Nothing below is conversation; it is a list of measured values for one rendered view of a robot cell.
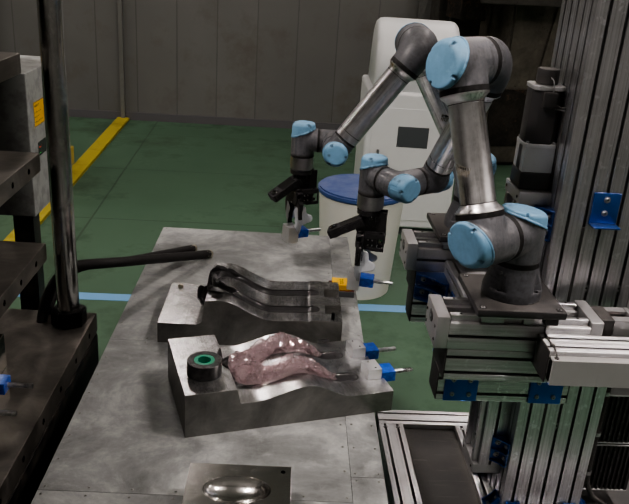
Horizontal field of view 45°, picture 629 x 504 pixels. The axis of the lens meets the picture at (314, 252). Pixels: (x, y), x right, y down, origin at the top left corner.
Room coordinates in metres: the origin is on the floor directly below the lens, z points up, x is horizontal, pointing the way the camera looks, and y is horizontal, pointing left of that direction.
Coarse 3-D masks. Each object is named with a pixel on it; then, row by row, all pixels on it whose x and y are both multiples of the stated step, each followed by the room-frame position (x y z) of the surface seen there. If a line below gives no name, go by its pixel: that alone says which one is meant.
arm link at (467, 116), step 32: (448, 64) 1.78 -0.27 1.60; (480, 64) 1.79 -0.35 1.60; (448, 96) 1.78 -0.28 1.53; (480, 96) 1.78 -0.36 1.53; (480, 128) 1.76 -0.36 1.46; (480, 160) 1.73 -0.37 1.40; (480, 192) 1.71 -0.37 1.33; (480, 224) 1.68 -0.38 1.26; (512, 224) 1.72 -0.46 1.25; (480, 256) 1.64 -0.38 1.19; (512, 256) 1.71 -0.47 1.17
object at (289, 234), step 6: (288, 228) 2.38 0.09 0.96; (294, 228) 2.38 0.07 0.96; (306, 228) 2.42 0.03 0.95; (312, 228) 2.44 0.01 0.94; (318, 228) 2.45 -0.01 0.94; (282, 234) 2.41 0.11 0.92; (288, 234) 2.37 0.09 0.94; (294, 234) 2.38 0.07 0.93; (300, 234) 2.40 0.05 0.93; (306, 234) 2.41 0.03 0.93; (288, 240) 2.37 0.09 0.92; (294, 240) 2.38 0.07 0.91
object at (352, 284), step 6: (348, 270) 2.06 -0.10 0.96; (348, 276) 2.04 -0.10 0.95; (354, 276) 2.04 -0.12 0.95; (360, 276) 2.05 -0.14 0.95; (366, 276) 2.05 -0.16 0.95; (372, 276) 2.05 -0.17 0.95; (348, 282) 2.04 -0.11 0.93; (354, 282) 2.04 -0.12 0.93; (360, 282) 2.04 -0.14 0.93; (366, 282) 2.03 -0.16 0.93; (372, 282) 2.03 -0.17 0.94; (378, 282) 2.05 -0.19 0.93; (384, 282) 2.04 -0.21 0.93; (390, 282) 2.04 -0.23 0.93; (348, 288) 2.04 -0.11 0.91; (354, 288) 2.04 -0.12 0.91
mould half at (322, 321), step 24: (216, 264) 2.09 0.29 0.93; (192, 288) 2.07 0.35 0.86; (240, 288) 1.96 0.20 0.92; (288, 288) 2.06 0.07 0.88; (312, 288) 2.06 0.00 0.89; (336, 288) 2.07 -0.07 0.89; (168, 312) 1.90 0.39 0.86; (192, 312) 1.91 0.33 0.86; (216, 312) 1.85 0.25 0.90; (240, 312) 1.85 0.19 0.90; (264, 312) 1.89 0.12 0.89; (312, 312) 1.90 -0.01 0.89; (168, 336) 1.84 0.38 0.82; (192, 336) 1.84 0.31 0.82; (216, 336) 1.85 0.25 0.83; (240, 336) 1.85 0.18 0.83; (312, 336) 1.86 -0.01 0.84; (336, 336) 1.86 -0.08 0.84
